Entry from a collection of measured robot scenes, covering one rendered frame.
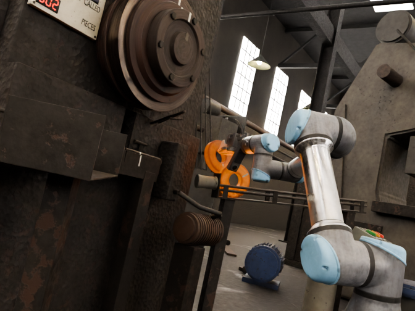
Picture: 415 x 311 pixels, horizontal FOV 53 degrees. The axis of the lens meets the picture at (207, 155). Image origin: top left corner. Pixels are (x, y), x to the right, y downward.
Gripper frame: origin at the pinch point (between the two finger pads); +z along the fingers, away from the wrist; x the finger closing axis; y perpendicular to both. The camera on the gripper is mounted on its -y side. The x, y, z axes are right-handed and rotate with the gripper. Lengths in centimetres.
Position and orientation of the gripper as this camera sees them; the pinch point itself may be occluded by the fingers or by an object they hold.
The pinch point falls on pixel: (219, 152)
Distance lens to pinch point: 190.9
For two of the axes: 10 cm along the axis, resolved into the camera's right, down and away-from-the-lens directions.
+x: -8.0, -2.9, -5.3
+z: -5.6, 0.6, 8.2
